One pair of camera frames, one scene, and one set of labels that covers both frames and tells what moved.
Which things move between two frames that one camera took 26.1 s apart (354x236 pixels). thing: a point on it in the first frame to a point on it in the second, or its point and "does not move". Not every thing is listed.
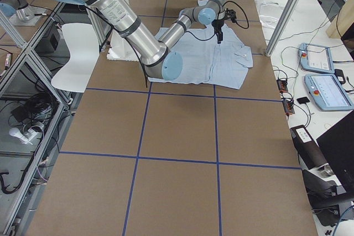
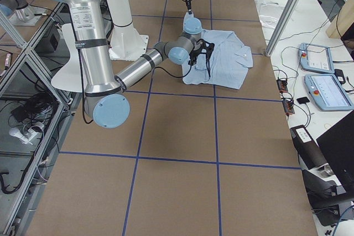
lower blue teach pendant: x=327 y=93 does not move
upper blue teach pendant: x=316 y=58 does not move
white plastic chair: x=83 y=41 does not move
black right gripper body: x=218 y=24 to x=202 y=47
